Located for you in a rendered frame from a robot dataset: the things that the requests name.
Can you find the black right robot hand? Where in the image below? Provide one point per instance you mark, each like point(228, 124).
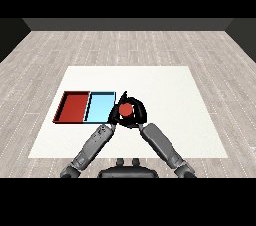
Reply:
point(140, 113)

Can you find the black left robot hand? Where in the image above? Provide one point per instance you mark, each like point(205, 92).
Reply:
point(116, 111)

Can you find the red can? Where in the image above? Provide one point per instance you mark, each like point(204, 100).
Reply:
point(126, 110)

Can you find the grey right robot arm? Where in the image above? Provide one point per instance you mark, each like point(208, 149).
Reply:
point(163, 146)

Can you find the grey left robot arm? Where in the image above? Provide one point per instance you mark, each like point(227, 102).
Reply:
point(95, 143)

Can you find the light blue open box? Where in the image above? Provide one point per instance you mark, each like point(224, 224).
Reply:
point(100, 106)

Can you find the red open box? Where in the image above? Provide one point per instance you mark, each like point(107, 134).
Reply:
point(71, 107)

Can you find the dark grey robot body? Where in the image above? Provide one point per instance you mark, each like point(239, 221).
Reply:
point(127, 171)

